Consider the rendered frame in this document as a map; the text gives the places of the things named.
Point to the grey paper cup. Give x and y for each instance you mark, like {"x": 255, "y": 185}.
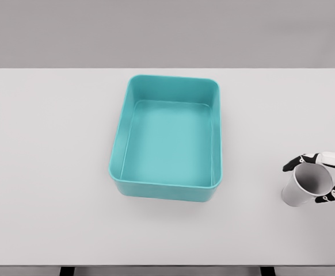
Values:
{"x": 305, "y": 184}

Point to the teal plastic basket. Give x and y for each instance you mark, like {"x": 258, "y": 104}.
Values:
{"x": 167, "y": 138}

